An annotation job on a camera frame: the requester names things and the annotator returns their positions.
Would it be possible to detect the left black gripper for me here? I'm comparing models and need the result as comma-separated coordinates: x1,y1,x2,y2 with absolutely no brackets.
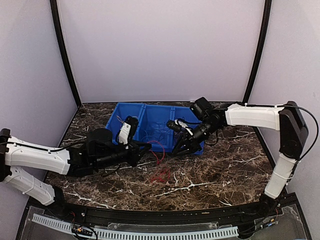
94,139,152,171

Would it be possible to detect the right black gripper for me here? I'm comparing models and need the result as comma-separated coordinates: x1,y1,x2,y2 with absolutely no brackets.
172,119,221,157

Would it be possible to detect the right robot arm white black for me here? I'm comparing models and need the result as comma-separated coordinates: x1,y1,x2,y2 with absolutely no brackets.
172,97,309,217

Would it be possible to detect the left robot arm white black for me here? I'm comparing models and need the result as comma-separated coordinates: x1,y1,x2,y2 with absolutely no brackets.
0,128,152,218

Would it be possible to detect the middle blue storage bin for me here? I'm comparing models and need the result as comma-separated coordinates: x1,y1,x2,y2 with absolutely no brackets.
135,104,174,153

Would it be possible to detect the blue storage bin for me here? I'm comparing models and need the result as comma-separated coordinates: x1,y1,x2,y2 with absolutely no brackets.
171,106,200,150
105,102,145,144
135,104,174,153

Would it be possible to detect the right blue storage bin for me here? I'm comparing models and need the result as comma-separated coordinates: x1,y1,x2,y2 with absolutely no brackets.
171,106,200,150

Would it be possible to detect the left blue storage bin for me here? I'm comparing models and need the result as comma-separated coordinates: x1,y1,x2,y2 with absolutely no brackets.
105,102,145,144

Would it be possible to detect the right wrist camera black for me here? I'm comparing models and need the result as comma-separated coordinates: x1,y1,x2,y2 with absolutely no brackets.
189,97,214,122

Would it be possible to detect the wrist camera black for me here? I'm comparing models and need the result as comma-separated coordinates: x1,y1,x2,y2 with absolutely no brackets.
86,128,113,151
189,97,214,122

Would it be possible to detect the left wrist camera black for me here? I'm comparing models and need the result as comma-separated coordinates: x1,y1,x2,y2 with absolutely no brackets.
86,128,113,151

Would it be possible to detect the white slotted cable duct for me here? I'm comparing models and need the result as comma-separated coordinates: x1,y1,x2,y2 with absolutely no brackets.
31,214,239,240

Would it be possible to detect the black front rail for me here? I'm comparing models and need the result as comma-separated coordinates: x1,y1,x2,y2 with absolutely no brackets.
24,197,301,227

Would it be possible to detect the right black frame post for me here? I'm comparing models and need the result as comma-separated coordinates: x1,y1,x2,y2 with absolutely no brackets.
242,0,272,103

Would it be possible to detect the black frame post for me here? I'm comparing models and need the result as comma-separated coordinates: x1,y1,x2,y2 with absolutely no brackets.
242,0,272,103
49,0,82,108

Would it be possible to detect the left black frame post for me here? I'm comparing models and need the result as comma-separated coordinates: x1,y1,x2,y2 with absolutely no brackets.
49,0,82,108

